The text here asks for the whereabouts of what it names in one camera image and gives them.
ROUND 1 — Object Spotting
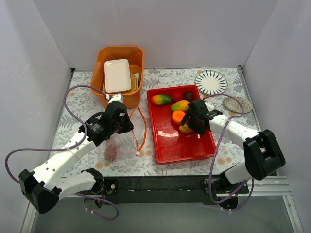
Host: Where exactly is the red apple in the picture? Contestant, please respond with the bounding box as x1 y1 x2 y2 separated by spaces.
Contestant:
172 91 183 103

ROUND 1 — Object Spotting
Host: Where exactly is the orange tangerine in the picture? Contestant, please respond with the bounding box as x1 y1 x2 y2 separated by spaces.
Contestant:
171 110 186 126

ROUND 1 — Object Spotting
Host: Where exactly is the purple grape bunch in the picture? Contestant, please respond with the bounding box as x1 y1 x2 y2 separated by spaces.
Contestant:
104 144 117 162

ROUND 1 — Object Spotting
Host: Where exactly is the striped round plate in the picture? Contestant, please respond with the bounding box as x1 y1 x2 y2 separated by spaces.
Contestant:
194 70 228 95

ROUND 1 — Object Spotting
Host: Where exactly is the red plastic tray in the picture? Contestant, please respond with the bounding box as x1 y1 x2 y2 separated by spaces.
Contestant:
147 85 216 164

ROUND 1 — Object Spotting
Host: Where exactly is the orange plastic bin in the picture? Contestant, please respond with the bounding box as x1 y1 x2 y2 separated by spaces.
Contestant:
90 46 144 109

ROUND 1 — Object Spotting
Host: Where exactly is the speckled small round plate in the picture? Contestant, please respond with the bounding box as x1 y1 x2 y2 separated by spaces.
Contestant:
223 97 254 114

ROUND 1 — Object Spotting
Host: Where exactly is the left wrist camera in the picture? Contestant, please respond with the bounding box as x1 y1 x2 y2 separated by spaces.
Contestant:
105 93 124 104

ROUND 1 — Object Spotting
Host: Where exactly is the yellow woven basket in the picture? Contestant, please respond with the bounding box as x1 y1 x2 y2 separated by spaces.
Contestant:
103 72 138 94

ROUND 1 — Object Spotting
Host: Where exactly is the red green mango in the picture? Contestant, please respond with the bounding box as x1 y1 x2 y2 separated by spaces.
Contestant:
151 94 173 106

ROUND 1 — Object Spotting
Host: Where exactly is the white rectangular plate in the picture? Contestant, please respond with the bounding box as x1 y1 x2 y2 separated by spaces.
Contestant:
104 59 132 93

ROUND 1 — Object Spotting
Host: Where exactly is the green yellow mango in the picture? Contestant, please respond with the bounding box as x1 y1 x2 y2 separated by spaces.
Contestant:
171 100 189 113

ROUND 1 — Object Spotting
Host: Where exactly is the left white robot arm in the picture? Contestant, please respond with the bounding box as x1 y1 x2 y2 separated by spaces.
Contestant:
18 101 134 214

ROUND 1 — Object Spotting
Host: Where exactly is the dark purple passion fruit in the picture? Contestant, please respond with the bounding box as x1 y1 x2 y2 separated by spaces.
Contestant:
183 91 194 102

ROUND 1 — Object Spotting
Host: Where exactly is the clear zip top bag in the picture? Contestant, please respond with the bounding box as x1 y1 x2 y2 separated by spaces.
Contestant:
98 107 147 164

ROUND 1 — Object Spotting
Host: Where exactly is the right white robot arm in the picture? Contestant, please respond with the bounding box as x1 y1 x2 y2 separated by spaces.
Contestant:
182 100 286 193

